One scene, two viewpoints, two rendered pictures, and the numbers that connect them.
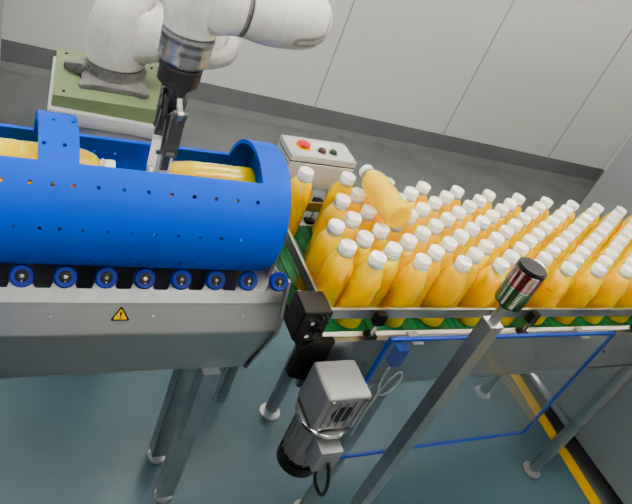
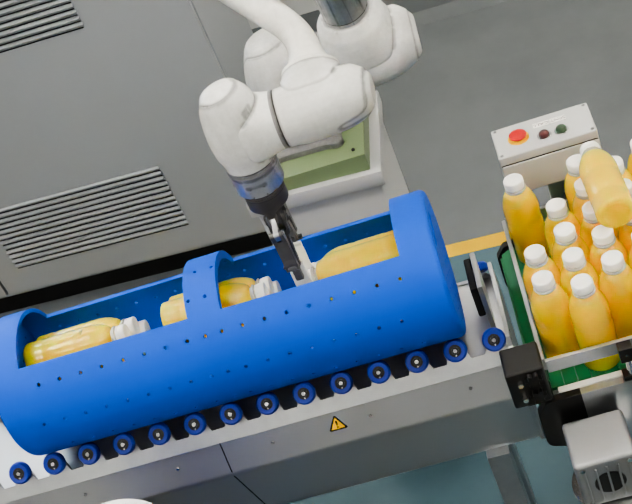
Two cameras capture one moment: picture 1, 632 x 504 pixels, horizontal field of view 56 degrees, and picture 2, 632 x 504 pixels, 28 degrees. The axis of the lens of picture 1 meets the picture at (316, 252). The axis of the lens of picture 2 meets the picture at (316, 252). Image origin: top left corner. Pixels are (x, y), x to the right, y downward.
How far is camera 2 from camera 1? 1.32 m
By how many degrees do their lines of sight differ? 38
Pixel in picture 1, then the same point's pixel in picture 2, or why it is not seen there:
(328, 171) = (563, 156)
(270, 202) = (413, 273)
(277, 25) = (309, 128)
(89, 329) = (314, 445)
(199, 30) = (247, 166)
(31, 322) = (259, 452)
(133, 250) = (302, 366)
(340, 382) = (592, 444)
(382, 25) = not seen: outside the picture
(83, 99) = not seen: hidden behind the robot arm
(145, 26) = not seen: hidden behind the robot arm
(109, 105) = (302, 175)
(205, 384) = (499, 468)
